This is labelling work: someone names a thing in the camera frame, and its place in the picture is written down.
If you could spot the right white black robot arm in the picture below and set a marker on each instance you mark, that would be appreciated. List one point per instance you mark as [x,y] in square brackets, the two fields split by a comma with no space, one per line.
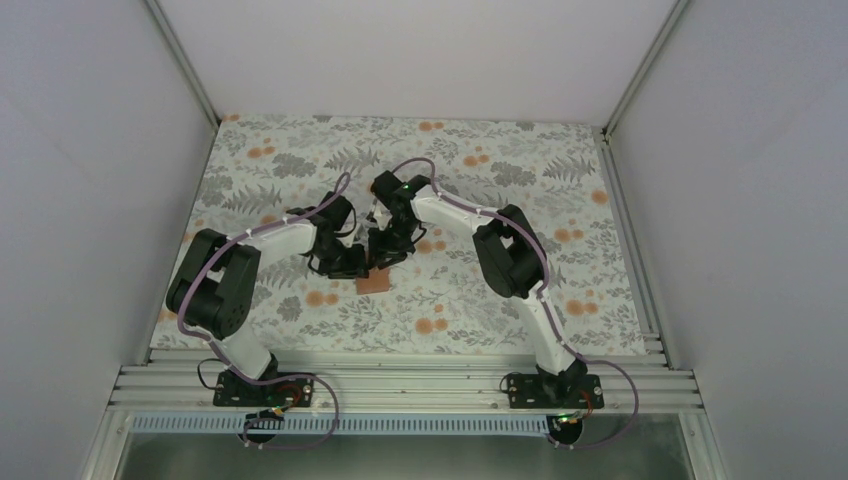
[509,256]

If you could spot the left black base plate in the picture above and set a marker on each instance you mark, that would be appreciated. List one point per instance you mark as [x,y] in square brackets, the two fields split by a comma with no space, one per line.
[232,391]

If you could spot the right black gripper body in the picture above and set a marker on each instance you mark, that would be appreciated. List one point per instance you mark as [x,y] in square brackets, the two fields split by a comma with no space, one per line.
[396,241]

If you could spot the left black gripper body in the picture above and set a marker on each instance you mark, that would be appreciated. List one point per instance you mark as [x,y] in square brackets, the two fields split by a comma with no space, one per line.
[337,263]

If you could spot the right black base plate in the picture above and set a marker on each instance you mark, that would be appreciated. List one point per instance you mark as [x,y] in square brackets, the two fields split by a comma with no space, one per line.
[535,391]

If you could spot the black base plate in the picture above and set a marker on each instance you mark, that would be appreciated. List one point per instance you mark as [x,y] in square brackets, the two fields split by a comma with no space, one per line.
[535,391]
[232,391]

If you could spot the grey slotted cable duct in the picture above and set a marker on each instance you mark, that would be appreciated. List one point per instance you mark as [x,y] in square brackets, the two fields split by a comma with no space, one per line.
[345,424]

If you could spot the floral patterned table mat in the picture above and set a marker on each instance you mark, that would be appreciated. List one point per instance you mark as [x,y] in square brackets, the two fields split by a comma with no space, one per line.
[437,300]

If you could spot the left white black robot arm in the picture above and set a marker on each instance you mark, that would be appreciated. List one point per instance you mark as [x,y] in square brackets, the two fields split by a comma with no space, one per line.
[212,290]

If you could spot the aluminium rail frame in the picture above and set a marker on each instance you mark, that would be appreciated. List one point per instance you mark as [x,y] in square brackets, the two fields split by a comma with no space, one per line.
[406,383]

